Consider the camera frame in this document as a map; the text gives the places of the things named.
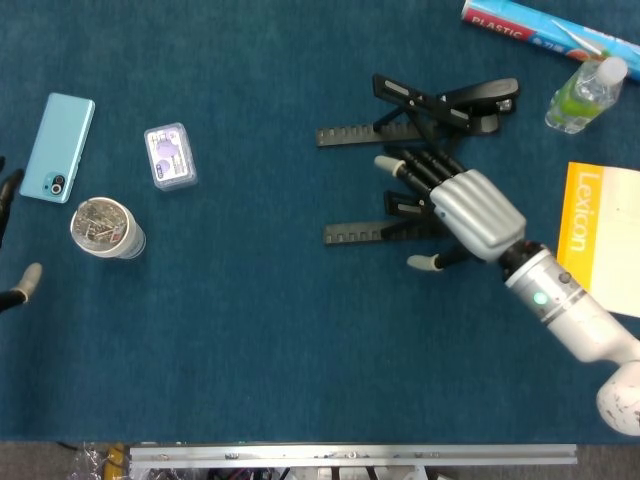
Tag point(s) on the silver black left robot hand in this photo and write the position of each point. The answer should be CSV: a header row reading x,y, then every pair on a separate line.
x,y
30,280

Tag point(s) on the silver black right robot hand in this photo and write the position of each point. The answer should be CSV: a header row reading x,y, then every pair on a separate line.
x,y
475,210

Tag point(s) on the black folding laptop stand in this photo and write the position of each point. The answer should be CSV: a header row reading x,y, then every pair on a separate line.
x,y
350,134

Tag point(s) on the round clear paper clip container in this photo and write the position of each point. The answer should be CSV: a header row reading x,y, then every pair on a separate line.
x,y
97,225

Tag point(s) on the orange white Lexicon book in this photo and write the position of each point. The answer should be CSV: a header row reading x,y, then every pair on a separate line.
x,y
580,225

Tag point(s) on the paper cup with clips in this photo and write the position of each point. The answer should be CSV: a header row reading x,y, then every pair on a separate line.
x,y
135,245

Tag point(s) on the black stapler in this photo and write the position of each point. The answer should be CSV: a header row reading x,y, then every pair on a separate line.
x,y
490,90

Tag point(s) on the light blue smartphone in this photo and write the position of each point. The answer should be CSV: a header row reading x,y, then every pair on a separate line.
x,y
55,145

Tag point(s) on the clear bottle with green label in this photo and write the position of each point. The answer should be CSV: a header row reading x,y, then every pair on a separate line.
x,y
575,100

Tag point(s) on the small clear plastic box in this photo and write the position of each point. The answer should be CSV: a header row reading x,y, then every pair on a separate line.
x,y
170,155

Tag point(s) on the blue red plastic wrap box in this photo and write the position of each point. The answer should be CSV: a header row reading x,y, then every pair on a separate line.
x,y
500,20

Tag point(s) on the clear plastic bag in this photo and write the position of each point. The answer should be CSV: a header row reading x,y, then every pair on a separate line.
x,y
90,462

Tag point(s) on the teal table cloth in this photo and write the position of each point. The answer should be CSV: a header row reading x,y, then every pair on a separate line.
x,y
250,325

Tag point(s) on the aluminium rail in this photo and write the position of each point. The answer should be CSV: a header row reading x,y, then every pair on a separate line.
x,y
350,455

